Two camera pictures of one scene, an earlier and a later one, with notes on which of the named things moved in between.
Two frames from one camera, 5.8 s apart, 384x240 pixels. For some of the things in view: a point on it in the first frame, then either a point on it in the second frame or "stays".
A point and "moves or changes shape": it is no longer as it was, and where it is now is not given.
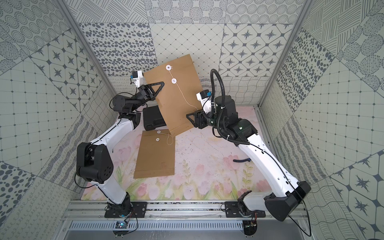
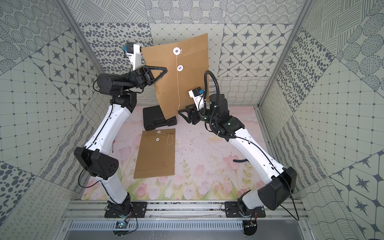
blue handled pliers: [242, 160] stays
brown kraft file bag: [179, 96] moves or changes shape
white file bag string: [181, 92] to [177, 73]
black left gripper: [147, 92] to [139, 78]
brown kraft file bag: [156, 156] stays
